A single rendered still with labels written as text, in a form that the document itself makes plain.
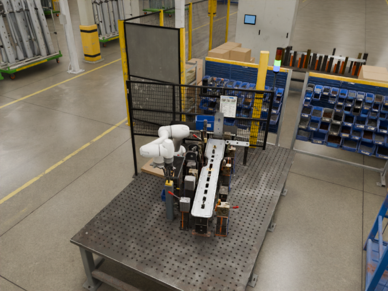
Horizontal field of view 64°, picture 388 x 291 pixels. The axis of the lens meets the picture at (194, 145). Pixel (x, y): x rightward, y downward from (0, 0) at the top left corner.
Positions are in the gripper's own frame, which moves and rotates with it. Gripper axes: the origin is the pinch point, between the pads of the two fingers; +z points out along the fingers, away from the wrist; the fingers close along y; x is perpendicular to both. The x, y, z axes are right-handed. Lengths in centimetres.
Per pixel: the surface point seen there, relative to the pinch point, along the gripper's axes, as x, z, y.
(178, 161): 35.0, 3.1, 1.4
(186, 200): -10.8, 13.5, 18.2
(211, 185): 22.1, 19.1, 38.0
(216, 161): 65, 19, 39
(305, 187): 170, 119, 168
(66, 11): 600, -47, -417
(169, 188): -3.5, 7.8, 1.1
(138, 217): -4, 49, -32
